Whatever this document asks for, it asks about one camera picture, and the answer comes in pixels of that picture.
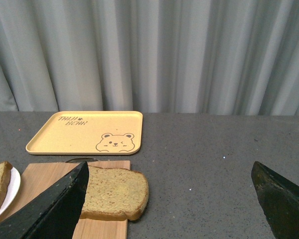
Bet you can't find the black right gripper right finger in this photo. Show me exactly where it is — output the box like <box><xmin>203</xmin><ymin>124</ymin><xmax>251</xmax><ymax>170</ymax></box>
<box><xmin>251</xmin><ymin>161</ymin><xmax>299</xmax><ymax>239</ymax></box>

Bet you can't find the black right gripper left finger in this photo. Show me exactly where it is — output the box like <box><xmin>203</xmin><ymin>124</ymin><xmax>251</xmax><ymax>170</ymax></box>
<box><xmin>0</xmin><ymin>162</ymin><xmax>89</xmax><ymax>239</ymax></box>

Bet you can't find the white round plate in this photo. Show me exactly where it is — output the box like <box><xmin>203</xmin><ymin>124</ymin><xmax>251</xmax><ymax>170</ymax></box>
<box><xmin>0</xmin><ymin>167</ymin><xmax>21</xmax><ymax>216</ymax></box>

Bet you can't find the yellow bear tray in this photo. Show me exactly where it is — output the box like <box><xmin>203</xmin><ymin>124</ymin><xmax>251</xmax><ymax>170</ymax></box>
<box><xmin>25</xmin><ymin>111</ymin><xmax>143</xmax><ymax>155</ymax></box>

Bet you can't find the grey curtain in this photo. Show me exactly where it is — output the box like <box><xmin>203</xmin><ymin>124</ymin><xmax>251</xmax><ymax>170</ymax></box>
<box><xmin>0</xmin><ymin>0</ymin><xmax>299</xmax><ymax>116</ymax></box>

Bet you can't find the metal board handle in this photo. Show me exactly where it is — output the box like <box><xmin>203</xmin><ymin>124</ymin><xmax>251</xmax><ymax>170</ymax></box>
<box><xmin>65</xmin><ymin>157</ymin><xmax>99</xmax><ymax>163</ymax></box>

